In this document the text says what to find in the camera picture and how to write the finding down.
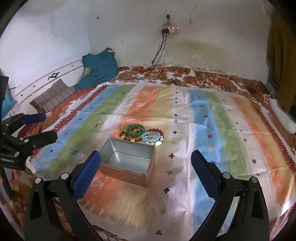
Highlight green jade bangle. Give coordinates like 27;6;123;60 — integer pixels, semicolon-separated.
126;124;146;137

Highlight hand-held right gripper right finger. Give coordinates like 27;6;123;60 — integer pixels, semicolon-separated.
191;149;270;241

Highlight amber bead bracelet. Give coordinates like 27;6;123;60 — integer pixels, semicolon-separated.
120;130;142;142

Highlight teal garment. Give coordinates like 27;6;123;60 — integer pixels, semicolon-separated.
75;47;119;91

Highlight white curved headboard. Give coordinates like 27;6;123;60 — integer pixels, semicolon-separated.
9;59;84;116

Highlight dark red bead bracelet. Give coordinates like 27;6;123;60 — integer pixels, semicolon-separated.
148;128;165;142

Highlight black cables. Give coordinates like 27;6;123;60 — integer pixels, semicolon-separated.
150;32;168;71

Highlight silver metal tin box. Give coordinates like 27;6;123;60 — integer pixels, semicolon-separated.
99;137;156;187

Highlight brown striped cushion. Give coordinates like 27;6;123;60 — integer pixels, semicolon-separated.
30;79;77;114

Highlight blue cloth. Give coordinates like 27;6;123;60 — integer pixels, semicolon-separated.
0;68;17;110

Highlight white pillow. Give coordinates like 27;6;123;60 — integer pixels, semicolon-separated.
269;98;296;133

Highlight yellow hanging garment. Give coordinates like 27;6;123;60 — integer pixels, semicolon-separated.
266;14;296;112

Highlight grey object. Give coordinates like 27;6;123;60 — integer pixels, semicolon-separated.
265;83;278;98

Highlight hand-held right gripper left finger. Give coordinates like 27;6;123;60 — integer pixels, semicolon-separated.
24;150;109;241

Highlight striped colourful mat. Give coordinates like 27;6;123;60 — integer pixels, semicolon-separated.
25;82;296;232

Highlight light blue bead bracelet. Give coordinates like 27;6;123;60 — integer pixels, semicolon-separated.
141;131;162;145

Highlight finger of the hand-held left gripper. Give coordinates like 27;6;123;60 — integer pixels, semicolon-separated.
4;130;58;161
0;113;47;134

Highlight white power strip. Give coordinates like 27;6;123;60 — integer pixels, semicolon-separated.
161;27;179;35

